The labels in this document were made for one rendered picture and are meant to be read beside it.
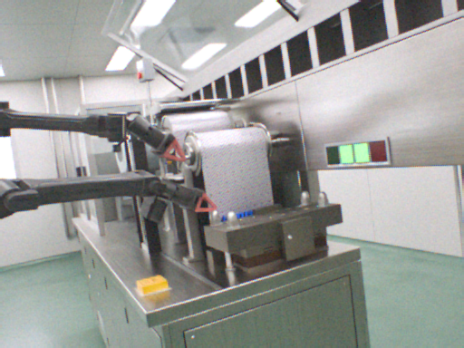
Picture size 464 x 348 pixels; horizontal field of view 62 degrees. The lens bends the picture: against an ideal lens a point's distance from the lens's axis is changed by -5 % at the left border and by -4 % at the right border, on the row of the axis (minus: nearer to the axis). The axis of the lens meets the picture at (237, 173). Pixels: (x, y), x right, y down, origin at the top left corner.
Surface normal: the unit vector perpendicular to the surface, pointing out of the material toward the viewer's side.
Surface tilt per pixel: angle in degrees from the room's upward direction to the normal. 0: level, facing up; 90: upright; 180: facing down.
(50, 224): 90
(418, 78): 90
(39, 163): 90
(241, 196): 90
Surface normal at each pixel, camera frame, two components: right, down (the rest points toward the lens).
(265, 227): 0.44, -0.02
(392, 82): -0.88, 0.15
